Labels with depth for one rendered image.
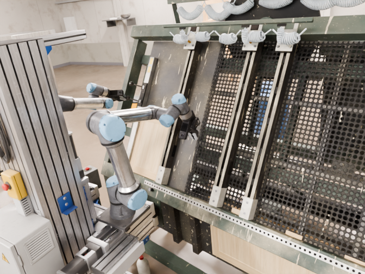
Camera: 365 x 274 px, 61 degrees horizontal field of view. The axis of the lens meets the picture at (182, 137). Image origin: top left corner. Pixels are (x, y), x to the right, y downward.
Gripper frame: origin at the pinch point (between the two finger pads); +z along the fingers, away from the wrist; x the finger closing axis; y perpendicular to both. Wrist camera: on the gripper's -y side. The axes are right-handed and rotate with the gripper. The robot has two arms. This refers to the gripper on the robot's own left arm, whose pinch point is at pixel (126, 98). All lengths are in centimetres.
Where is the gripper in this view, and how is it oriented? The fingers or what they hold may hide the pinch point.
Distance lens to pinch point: 261.6
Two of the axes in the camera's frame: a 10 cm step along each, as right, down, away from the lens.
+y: -7.9, 1.5, 6.0
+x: 0.3, 9.8, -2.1
